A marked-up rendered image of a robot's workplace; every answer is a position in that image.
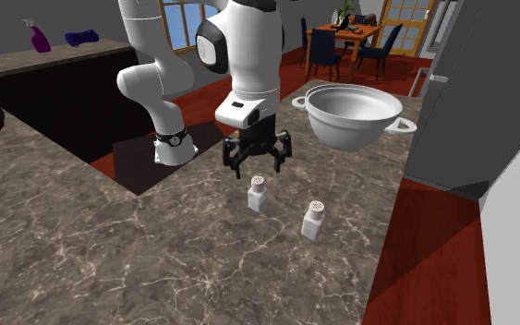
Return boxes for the purple spray bottle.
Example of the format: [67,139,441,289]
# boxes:
[21,18,53,54]

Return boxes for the dark blue cloth bundle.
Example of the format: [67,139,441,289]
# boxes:
[64,28,101,48]

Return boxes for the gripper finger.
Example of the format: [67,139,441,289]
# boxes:
[268,129,294,175]
[221,136,254,181]

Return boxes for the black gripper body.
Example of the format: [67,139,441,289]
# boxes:
[236,114,284,158]

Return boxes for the white salt shaker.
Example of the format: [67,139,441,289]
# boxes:
[300,199,326,242]
[247,175,269,214]

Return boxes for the wooden door with glass panes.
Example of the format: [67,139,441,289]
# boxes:
[374,0,439,58]

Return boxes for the dark blue dining chair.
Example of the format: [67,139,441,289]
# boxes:
[299,16,310,68]
[357,23,405,81]
[307,28,343,83]

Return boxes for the orange wooden dining table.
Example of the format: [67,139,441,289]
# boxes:
[305,0,384,84]

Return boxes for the wooden framed window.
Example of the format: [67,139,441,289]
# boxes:
[157,0,221,54]

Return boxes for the grey refrigerator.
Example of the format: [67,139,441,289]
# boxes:
[402,0,520,202]

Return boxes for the dark robot stand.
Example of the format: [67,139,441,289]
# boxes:
[112,121,225,198]

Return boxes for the white two-handled pot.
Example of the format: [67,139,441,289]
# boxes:
[291,82,418,152]

